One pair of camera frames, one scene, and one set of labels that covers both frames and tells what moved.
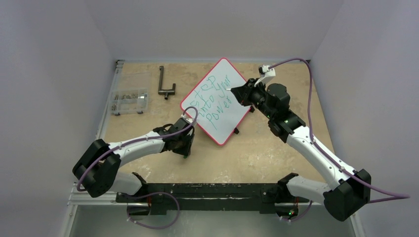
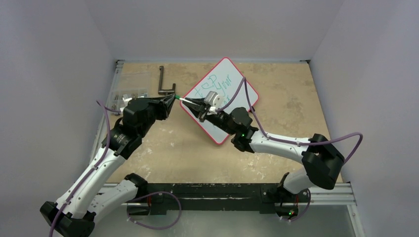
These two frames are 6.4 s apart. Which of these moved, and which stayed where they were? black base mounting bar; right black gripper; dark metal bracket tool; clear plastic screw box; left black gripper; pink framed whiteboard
Moved: left black gripper; right black gripper
Stayed: clear plastic screw box; dark metal bracket tool; black base mounting bar; pink framed whiteboard
